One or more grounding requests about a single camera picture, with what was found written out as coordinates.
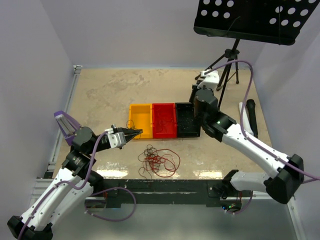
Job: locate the black music stand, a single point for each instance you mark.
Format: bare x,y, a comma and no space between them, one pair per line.
288,30

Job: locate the red plastic bin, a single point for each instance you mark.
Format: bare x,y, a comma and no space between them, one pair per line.
164,121

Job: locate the black plastic bin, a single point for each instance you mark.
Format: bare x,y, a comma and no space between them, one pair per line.
187,125

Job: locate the yellow plastic bin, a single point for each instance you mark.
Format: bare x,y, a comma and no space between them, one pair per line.
140,117

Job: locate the aluminium table frame rail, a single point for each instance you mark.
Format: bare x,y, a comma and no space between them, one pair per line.
55,158

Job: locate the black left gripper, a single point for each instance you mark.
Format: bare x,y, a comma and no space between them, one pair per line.
133,132

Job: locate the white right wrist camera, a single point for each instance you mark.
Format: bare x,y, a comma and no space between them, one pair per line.
208,80

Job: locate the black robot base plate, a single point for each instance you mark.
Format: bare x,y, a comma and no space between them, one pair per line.
208,192

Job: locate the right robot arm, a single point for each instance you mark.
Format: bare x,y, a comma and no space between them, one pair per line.
282,174

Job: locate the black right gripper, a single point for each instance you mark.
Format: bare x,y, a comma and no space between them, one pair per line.
194,87

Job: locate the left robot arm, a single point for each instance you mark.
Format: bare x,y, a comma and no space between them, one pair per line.
74,182

